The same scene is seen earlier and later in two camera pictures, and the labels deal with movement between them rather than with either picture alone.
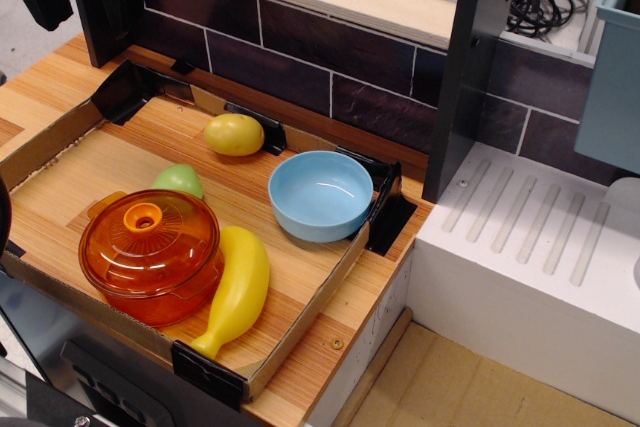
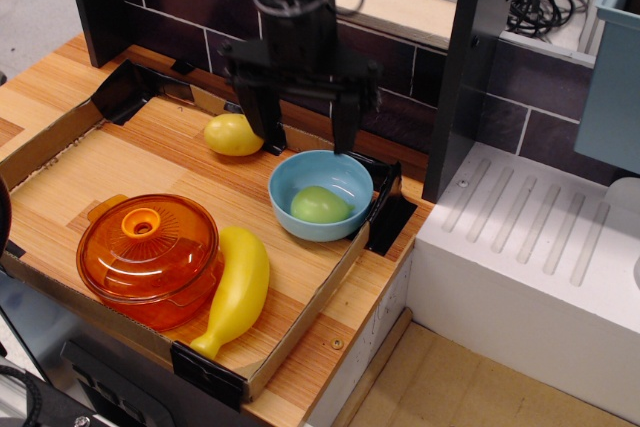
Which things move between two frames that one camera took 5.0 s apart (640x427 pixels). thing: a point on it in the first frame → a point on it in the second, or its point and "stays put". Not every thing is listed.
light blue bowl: [320, 196] stays put
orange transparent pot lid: [148, 242] stays put
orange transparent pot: [155, 256] stays put
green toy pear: [178, 176] → [318, 204]
